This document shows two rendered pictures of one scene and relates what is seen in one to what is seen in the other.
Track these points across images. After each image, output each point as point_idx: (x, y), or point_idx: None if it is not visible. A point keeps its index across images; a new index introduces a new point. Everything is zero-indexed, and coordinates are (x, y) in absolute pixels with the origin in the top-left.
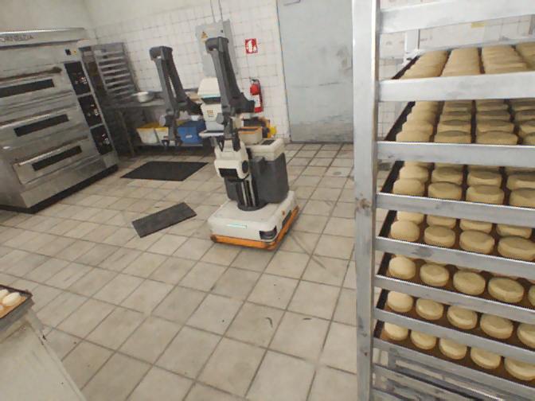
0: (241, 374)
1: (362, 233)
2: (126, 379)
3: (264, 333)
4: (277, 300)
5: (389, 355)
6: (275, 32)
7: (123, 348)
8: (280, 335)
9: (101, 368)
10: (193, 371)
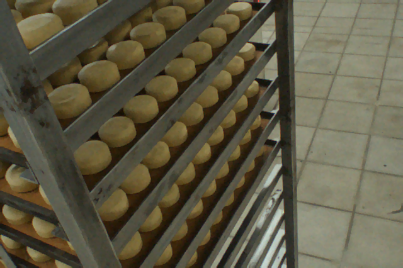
0: (317, 194)
1: None
2: (300, 116)
3: (375, 207)
4: None
5: (282, 267)
6: None
7: (330, 102)
8: (376, 223)
9: (307, 98)
10: (313, 156)
